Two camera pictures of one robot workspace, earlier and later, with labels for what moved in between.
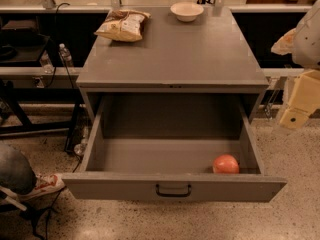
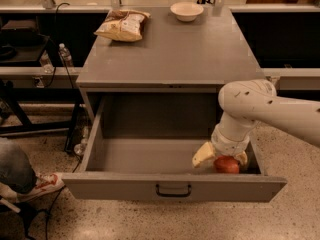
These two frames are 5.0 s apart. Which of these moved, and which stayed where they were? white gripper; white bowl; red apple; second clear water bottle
Moved: white gripper
Stayed: white bowl; red apple; second clear water bottle
